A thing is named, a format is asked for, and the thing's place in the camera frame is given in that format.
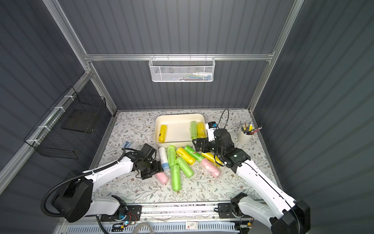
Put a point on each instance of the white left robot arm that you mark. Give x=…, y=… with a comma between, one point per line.
x=73, y=198

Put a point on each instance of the yellow trash bag roll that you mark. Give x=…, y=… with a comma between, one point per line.
x=181, y=152
x=213, y=158
x=162, y=133
x=201, y=130

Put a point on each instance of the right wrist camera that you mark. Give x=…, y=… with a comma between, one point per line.
x=210, y=129

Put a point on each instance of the green labelled trash bag roll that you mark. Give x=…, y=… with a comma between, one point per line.
x=194, y=154

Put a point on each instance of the white pen cup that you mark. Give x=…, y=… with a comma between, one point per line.
x=246, y=131

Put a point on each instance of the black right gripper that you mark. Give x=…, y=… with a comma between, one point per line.
x=203, y=145

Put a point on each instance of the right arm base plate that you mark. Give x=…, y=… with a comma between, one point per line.
x=230, y=210

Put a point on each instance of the light green trash bag roll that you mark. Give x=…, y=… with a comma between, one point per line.
x=185, y=167
x=193, y=130
x=171, y=153
x=175, y=177

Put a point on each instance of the small blue clip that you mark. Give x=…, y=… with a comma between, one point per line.
x=127, y=144

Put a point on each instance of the pink trash bag roll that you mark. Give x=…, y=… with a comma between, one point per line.
x=162, y=178
x=213, y=170

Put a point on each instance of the cream storage box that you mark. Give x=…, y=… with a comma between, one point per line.
x=178, y=129

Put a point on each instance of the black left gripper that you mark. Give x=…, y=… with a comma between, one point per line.
x=155, y=168

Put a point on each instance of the black wire side basket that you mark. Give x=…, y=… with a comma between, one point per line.
x=65, y=131

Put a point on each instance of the white blue trash bag roll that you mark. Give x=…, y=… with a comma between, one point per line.
x=163, y=158

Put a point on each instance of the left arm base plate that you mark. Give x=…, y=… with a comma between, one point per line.
x=129, y=213

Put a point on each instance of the white wire wall basket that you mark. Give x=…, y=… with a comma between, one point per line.
x=182, y=70

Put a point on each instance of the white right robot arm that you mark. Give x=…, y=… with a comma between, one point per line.
x=281, y=213

